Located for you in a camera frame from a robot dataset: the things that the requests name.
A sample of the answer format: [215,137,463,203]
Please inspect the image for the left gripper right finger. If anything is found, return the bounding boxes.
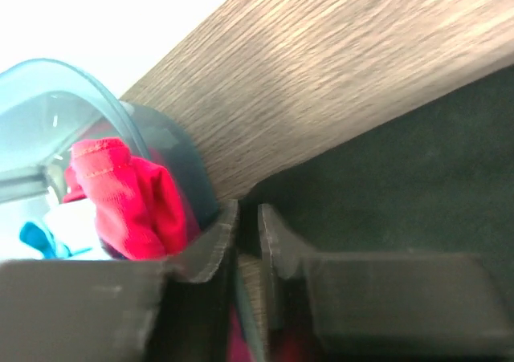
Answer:
[258,205,513,361]

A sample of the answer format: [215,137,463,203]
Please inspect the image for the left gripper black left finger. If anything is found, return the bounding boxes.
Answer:
[1,200,239,361]

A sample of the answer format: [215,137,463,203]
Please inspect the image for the black t shirt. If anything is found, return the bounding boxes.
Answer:
[239,68,513,295]

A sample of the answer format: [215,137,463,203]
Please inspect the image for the red t shirt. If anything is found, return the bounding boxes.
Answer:
[63,137,200,260]

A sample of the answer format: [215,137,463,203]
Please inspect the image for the light blue t shirt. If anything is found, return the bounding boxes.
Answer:
[19,222,92,259]

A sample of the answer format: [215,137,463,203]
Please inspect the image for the teal plastic basket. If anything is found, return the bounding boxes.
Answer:
[1,59,218,229]

